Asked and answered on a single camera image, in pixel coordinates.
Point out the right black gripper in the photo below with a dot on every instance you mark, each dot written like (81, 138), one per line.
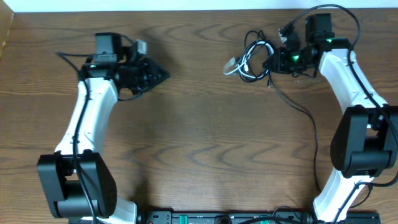
(279, 66)

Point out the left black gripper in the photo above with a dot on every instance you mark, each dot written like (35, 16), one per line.
(144, 73)

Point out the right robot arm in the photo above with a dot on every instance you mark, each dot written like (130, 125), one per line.
(365, 142)

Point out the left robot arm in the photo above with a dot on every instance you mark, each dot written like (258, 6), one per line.
(77, 184)

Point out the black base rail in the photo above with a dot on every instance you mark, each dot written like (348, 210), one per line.
(281, 215)

